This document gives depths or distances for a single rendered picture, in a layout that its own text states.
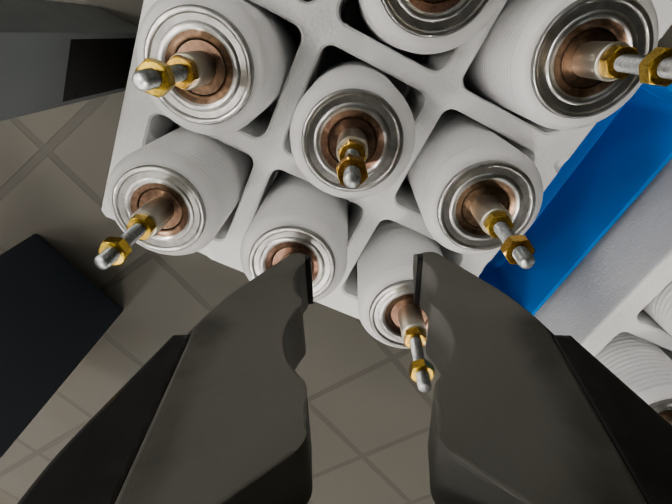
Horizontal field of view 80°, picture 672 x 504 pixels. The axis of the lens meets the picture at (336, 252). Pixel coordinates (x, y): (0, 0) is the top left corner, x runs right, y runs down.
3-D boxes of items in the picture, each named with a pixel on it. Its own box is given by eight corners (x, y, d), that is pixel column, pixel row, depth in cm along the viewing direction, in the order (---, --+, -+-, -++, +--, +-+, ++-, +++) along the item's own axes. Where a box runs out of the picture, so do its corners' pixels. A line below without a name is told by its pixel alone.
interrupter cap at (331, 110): (283, 119, 30) (281, 121, 29) (376, 67, 28) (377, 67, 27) (331, 204, 33) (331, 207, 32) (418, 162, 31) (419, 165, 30)
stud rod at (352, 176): (343, 141, 29) (341, 174, 22) (357, 138, 29) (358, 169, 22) (347, 155, 29) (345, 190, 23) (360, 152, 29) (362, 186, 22)
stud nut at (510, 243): (533, 250, 26) (539, 257, 26) (509, 264, 27) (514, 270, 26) (521, 228, 26) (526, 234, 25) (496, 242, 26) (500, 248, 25)
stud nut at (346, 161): (334, 156, 24) (333, 160, 23) (362, 149, 24) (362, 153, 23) (342, 187, 25) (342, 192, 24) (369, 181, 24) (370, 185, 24)
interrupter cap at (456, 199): (552, 201, 32) (556, 205, 31) (478, 263, 35) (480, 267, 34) (490, 138, 30) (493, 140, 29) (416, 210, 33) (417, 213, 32)
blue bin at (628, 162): (498, 276, 64) (527, 324, 54) (438, 249, 62) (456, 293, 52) (640, 93, 51) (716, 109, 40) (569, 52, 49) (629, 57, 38)
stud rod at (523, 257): (499, 215, 31) (539, 264, 24) (487, 222, 31) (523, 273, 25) (493, 205, 31) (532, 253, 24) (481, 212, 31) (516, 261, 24)
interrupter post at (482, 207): (505, 204, 32) (520, 221, 29) (482, 225, 33) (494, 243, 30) (485, 185, 32) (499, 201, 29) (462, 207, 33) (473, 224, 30)
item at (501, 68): (555, 76, 44) (670, 100, 28) (468, 111, 46) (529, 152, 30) (539, -22, 40) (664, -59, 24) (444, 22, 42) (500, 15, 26)
